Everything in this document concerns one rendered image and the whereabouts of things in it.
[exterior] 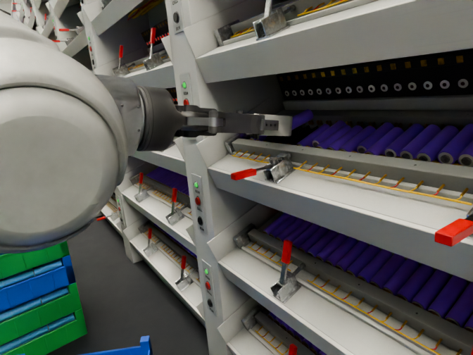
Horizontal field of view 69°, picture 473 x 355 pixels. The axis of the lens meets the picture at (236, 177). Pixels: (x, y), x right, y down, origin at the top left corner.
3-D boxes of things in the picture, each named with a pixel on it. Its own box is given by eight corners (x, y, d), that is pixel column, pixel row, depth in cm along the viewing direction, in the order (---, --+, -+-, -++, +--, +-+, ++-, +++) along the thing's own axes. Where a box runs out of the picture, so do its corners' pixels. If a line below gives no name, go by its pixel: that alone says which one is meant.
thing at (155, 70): (183, 86, 68) (150, 15, 63) (108, 96, 118) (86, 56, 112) (256, 47, 77) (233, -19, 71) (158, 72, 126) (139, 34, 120)
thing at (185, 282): (212, 333, 83) (188, 294, 77) (134, 249, 132) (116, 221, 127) (272, 278, 91) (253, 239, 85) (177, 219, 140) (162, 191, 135)
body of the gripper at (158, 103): (122, 148, 43) (187, 148, 49) (146, 154, 37) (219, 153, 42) (121, 87, 42) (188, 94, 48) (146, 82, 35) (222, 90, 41)
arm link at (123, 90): (91, 163, 33) (149, 162, 37) (89, 66, 32) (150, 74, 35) (72, 155, 40) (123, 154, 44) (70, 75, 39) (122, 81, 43)
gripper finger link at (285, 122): (253, 113, 48) (256, 113, 48) (289, 116, 52) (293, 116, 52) (252, 134, 49) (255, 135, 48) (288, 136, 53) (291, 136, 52)
